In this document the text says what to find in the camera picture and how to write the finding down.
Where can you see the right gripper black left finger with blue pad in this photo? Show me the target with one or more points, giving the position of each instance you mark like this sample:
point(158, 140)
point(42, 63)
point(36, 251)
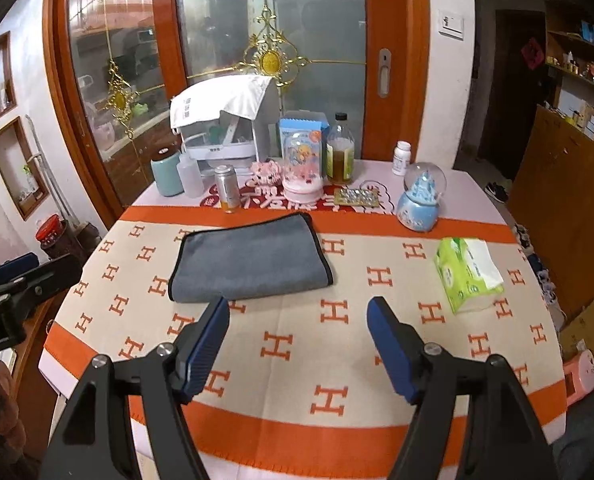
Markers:
point(94, 437)

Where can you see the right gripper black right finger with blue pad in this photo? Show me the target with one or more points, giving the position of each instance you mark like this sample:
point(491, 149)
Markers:
point(503, 437)

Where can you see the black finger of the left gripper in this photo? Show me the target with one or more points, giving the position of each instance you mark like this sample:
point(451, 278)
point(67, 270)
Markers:
point(24, 278)

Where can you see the grey microfibre towel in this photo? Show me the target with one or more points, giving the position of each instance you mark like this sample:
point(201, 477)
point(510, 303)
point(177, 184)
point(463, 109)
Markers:
point(271, 258)

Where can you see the red lidded bucket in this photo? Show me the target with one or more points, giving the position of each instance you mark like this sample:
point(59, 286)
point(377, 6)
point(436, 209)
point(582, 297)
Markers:
point(50, 229)

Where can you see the pink pig toy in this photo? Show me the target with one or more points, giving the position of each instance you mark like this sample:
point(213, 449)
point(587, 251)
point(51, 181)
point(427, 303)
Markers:
point(579, 377)

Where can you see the cardboard box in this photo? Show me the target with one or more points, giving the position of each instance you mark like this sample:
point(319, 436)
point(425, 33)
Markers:
point(578, 335)

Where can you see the green tissue pack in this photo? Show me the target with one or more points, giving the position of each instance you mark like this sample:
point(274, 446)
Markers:
point(468, 275)

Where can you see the white squeeze bottle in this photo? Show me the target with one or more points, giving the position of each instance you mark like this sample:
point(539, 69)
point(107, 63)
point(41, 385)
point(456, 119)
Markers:
point(190, 175)

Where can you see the orange patterned tablecloth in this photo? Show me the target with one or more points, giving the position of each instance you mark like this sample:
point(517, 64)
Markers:
point(298, 388)

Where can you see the silver orange drink can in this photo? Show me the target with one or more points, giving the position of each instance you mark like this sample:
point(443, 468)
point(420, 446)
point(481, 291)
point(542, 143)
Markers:
point(228, 188)

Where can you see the wooden shelf cabinet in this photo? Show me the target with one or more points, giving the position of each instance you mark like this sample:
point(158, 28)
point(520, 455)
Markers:
point(553, 192)

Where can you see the white covered appliance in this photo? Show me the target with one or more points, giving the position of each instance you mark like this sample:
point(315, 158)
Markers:
point(227, 120)

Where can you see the pink block pig figure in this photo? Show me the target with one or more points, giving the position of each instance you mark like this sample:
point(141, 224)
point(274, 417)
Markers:
point(267, 174)

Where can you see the blue castle snow globe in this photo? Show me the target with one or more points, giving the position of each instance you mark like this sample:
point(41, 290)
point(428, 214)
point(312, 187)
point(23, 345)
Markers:
point(418, 206)

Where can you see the foil pill blister pack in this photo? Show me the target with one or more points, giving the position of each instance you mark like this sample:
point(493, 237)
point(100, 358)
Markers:
point(356, 197)

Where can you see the pink base glass dome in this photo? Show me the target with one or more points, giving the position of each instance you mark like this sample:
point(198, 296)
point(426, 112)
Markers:
point(302, 185)

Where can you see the white pill bottle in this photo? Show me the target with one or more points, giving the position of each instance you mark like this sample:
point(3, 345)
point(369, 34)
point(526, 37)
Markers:
point(401, 158)

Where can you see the blue printed carton box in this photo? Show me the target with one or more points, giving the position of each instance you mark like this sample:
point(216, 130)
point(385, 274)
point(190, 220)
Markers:
point(302, 140)

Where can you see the amber liquid glass bottle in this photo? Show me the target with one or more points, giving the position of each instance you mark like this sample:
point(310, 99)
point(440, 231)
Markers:
point(340, 151)

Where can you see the orange framed glass door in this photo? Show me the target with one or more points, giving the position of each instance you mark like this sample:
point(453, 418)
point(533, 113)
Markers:
point(114, 65)

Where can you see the white wall switch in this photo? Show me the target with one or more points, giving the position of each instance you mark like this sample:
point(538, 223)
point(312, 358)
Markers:
point(451, 25)

